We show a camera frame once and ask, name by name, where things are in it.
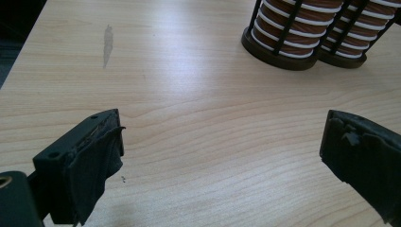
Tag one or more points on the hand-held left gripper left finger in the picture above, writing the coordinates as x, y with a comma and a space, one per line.
78, 164

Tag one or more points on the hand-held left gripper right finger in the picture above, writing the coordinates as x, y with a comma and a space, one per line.
362, 160

